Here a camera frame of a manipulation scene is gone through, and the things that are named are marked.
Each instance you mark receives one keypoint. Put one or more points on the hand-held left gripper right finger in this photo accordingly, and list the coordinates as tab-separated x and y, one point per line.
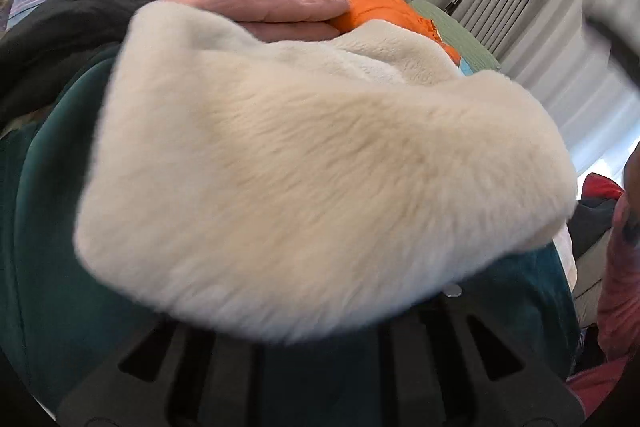
400	372

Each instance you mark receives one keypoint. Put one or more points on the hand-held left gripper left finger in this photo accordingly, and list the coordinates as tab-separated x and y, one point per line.
232	387

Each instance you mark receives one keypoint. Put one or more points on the cream fleece garment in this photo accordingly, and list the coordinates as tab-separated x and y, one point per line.
310	187

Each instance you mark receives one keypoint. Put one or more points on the dark green sweater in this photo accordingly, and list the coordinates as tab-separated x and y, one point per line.
45	287

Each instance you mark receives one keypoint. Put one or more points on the dark grey cloth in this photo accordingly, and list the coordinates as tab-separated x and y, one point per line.
590	227

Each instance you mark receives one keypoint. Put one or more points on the pink printed cloth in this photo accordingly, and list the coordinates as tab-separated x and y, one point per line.
620	277

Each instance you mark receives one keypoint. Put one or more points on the red cloth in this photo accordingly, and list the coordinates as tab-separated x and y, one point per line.
602	187

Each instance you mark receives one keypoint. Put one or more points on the orange puffer jacket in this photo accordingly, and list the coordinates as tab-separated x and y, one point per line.
375	4

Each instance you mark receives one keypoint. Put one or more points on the black jacket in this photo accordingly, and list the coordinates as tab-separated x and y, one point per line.
65	22

